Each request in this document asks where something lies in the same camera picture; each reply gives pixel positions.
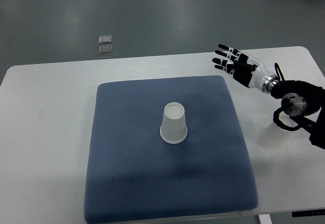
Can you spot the white paper cup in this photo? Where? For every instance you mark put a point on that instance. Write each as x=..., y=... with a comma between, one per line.
x=273, y=138
x=173, y=129

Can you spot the upper metal floor plate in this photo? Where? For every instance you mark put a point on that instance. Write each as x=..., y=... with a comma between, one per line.
x=105, y=39

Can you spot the black table control panel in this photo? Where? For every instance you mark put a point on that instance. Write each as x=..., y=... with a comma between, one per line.
x=307, y=213

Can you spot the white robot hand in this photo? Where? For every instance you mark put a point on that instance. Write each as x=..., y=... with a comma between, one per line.
x=247, y=70

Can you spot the white paper cup on cushion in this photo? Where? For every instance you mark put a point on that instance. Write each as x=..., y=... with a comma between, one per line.
x=173, y=129

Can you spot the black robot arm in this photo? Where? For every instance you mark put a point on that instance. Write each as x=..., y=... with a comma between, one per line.
x=302, y=103

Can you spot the blue fabric cushion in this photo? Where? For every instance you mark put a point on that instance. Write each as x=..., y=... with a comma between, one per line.
x=133, y=174

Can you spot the white table leg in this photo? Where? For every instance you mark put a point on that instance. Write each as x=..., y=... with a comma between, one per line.
x=264, y=219

